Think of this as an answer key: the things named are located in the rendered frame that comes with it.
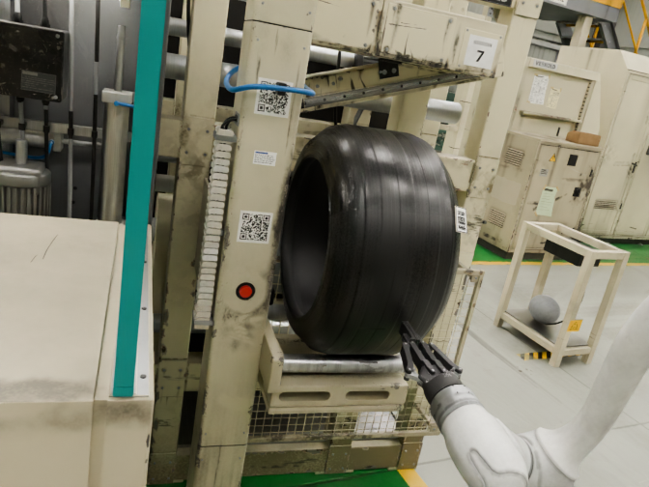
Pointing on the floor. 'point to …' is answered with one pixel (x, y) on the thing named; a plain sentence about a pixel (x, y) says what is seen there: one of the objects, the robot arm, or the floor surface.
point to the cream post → (210, 400)
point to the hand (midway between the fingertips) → (409, 335)
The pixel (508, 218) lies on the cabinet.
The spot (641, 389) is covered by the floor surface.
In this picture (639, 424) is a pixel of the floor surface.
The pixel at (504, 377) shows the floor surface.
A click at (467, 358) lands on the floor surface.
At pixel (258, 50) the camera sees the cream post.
